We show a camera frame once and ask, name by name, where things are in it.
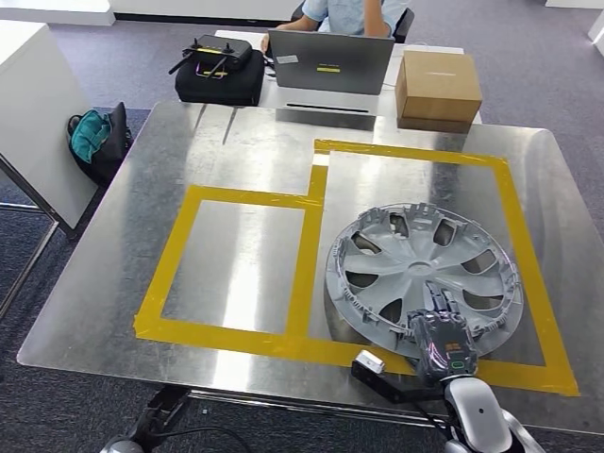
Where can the person's right hand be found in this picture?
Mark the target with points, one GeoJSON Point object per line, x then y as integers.
{"type": "Point", "coordinates": [265, 44]}

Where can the person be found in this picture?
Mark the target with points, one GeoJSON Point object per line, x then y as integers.
{"type": "Point", "coordinates": [349, 15]}

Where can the brown cardboard box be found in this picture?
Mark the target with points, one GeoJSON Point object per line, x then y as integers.
{"type": "Point", "coordinates": [439, 84]}

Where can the white table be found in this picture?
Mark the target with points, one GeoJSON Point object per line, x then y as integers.
{"type": "Point", "coordinates": [394, 78]}

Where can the black carrying case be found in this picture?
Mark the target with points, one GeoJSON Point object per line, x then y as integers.
{"type": "Point", "coordinates": [219, 87]}

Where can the grey plastic wheel hubcap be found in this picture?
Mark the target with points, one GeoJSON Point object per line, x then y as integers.
{"type": "Point", "coordinates": [415, 269]}

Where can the teal and black bag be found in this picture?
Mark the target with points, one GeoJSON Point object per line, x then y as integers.
{"type": "Point", "coordinates": [92, 134]}

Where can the black office chair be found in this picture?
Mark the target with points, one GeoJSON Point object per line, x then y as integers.
{"type": "Point", "coordinates": [403, 25]}

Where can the person's right forearm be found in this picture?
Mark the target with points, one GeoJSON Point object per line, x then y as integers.
{"type": "Point", "coordinates": [302, 24]}

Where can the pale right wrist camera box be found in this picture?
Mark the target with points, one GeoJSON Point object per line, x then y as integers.
{"type": "Point", "coordinates": [369, 361]}

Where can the steel table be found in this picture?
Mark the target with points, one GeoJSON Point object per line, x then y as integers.
{"type": "Point", "coordinates": [28, 269]}

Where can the person's left forearm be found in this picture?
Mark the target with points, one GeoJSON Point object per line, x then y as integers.
{"type": "Point", "coordinates": [377, 19]}

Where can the steel workbench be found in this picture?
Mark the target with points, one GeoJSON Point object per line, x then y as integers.
{"type": "Point", "coordinates": [118, 250]}

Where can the grey laptop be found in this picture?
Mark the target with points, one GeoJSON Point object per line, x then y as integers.
{"type": "Point", "coordinates": [330, 62]}

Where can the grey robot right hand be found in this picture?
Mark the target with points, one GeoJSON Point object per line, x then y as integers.
{"type": "Point", "coordinates": [445, 350]}

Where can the white desk panel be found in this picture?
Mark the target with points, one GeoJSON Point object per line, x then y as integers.
{"type": "Point", "coordinates": [38, 112]}

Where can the yellow workbench marking tape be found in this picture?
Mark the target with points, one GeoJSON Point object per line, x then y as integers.
{"type": "Point", "coordinates": [309, 250]}

